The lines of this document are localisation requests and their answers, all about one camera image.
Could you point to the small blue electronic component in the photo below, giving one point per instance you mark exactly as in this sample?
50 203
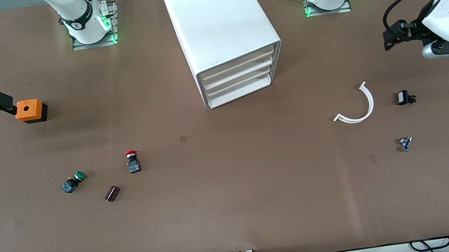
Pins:
405 143

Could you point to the white drawer cabinet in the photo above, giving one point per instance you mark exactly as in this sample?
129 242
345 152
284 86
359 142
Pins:
216 14

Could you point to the orange button box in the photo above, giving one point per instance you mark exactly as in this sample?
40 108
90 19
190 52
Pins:
28 109

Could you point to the small black switch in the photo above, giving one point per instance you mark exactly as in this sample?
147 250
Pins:
404 97

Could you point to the green push button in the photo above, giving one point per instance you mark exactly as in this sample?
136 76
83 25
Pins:
73 182

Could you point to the brown tape patch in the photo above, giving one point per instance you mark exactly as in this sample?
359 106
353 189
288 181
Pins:
183 139

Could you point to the red push button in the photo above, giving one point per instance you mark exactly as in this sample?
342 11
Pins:
133 163

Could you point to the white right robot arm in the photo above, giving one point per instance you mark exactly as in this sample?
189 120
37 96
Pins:
81 18

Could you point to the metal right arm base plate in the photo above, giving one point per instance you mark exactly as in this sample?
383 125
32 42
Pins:
81 46

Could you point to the white curved plastic piece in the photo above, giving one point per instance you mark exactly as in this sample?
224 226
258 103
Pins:
369 103

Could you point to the white plastic drawer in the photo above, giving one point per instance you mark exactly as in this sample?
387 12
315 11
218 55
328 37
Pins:
240 83
237 63
238 73

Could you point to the dark maroon capacitor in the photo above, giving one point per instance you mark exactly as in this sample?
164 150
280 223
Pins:
112 193

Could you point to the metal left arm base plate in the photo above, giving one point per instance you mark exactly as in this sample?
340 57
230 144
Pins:
345 9

